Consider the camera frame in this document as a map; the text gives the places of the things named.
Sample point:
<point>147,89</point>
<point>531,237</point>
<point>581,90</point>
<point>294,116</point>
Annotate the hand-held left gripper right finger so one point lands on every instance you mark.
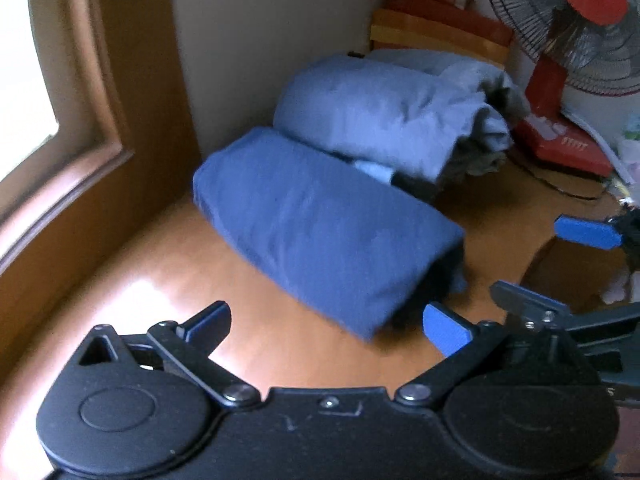
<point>445,330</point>

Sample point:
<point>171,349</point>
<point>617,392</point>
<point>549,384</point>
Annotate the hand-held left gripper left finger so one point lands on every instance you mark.
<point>212,320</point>

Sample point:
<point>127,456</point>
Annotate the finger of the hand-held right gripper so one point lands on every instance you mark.
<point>530,305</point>
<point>585,231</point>

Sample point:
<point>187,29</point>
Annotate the blue pants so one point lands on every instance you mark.
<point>380,110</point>

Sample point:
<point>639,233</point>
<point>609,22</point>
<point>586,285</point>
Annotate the white green bottle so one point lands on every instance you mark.
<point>631,140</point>

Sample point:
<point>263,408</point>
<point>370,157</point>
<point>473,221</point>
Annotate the dark blue rolled garment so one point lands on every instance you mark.
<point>320,230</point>

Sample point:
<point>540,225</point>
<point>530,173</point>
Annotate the grey blue rolled garment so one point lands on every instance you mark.
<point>492,125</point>

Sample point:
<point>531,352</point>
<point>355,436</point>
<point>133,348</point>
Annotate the electric fan red base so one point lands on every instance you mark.
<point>575,20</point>

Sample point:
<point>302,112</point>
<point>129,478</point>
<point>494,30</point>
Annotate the stack of orange red cloths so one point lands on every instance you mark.
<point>440,15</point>

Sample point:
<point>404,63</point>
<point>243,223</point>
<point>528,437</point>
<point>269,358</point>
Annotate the glass window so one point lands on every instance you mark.
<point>25,85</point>

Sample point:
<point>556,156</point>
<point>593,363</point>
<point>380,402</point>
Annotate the wooden window frame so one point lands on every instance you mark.
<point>135,60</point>

